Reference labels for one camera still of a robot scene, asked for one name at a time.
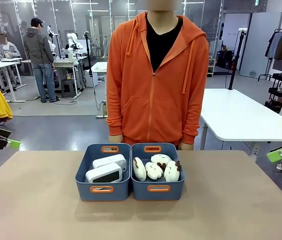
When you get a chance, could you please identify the standing man in grey hoodie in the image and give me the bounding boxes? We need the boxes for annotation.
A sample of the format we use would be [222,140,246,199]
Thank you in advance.
[23,17,61,104]

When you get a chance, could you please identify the grey plastic stool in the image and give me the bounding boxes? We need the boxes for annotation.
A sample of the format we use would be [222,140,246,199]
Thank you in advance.
[61,79,77,99]

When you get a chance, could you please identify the black tripod stand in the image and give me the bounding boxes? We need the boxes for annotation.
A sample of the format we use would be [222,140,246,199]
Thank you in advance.
[227,28,247,91]

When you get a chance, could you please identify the white plush toy brown stripes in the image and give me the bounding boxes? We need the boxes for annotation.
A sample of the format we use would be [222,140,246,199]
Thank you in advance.
[133,156,147,182]

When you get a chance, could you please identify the black tripod with camera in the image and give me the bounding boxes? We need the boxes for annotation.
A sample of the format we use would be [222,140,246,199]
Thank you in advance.
[83,30,101,111]

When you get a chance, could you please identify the person's right hand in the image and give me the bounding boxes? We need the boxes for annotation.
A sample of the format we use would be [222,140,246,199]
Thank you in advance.
[109,134,124,144]

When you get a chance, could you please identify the blue basket with orange handles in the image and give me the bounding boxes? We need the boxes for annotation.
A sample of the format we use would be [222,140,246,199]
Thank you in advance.
[130,142,186,202]
[75,143,132,202]

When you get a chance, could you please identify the person's left forearm orange sleeve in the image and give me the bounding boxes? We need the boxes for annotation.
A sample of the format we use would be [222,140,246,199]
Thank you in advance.
[182,99,201,145]

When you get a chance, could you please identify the person's right forearm orange sleeve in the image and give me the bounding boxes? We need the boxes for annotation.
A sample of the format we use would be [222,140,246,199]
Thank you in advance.
[106,99,124,137]

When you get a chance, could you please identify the seated person in grey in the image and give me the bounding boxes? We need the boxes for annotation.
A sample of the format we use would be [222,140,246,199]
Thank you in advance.
[0,33,22,60]

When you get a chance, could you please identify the black utility cart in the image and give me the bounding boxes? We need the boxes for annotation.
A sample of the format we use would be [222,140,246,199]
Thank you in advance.
[264,72,282,114]

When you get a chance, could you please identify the black bags pile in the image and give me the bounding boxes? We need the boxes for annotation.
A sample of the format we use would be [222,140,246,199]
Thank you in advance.
[216,49,237,71]

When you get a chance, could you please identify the white digital clock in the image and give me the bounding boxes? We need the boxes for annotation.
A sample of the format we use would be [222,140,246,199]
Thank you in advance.
[92,153,127,174]
[85,162,124,184]

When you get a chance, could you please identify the white shoe rack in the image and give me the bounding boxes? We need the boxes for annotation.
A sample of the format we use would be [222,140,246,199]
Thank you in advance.
[207,58,217,78]

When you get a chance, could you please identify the person in orange hoodie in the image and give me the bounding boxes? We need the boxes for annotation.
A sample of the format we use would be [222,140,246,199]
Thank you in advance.
[105,9,209,150]

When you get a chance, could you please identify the white desk with equipment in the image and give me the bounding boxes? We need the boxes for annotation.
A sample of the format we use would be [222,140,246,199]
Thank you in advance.
[53,48,85,99]

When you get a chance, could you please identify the white plush toy brown tuft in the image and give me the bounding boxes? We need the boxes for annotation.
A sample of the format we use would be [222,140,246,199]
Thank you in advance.
[163,160,182,183]

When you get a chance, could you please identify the person's left hand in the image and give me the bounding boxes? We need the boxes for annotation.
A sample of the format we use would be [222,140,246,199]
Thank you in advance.
[179,142,195,151]

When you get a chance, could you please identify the white smiling plush toy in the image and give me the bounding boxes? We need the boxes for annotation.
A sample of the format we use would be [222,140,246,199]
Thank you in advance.
[144,161,164,181]
[150,153,171,167]

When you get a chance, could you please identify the large white table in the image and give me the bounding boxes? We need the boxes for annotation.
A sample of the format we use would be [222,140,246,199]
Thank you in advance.
[200,88,282,157]

